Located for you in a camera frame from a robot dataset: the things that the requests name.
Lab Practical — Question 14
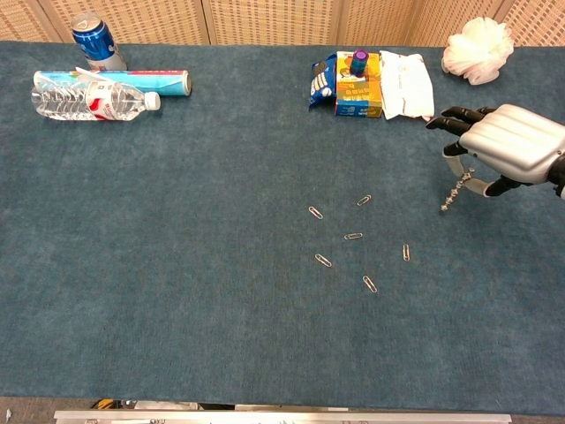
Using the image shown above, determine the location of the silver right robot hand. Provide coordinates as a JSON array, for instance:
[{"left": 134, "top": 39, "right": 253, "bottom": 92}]
[{"left": 426, "top": 103, "right": 565, "bottom": 199}]

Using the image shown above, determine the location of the white mesh bath pouf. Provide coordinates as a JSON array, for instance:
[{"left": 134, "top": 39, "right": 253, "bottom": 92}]
[{"left": 441, "top": 16, "right": 516, "bottom": 86}]

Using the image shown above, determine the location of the white wet wipes pack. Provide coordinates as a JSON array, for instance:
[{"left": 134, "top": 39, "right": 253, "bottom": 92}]
[{"left": 379, "top": 49, "right": 436, "bottom": 122}]

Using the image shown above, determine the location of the yellow and blue carton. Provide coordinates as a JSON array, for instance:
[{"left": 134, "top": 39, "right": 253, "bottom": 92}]
[{"left": 334, "top": 50, "right": 384, "bottom": 119}]

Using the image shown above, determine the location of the small purple capped bottle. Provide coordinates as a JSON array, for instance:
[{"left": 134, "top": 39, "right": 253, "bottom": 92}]
[{"left": 350, "top": 48, "right": 371, "bottom": 79}]

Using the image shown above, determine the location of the blue cookie pack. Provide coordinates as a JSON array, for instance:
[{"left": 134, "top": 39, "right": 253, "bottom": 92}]
[{"left": 307, "top": 55, "right": 340, "bottom": 111}]

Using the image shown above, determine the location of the woven wooden folding screen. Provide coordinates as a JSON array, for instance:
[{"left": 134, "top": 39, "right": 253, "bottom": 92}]
[{"left": 0, "top": 0, "right": 565, "bottom": 48}]

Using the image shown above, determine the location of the teal felt table cloth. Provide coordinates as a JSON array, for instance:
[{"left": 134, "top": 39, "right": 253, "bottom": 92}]
[{"left": 0, "top": 41, "right": 565, "bottom": 416}]

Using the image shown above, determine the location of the blue plastic wrap roll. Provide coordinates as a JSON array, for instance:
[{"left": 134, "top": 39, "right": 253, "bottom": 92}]
[{"left": 33, "top": 66, "right": 193, "bottom": 99}]

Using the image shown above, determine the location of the blue soda can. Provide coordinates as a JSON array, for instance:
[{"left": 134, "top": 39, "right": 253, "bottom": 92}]
[{"left": 70, "top": 11, "right": 128, "bottom": 72}]

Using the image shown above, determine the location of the clear plastic water bottle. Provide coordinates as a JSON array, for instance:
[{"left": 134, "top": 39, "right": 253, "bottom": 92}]
[{"left": 29, "top": 81, "right": 162, "bottom": 122}]

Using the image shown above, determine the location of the aluminium profile rail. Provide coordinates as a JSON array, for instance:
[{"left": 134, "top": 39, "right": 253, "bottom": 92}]
[{"left": 53, "top": 410, "right": 513, "bottom": 424}]

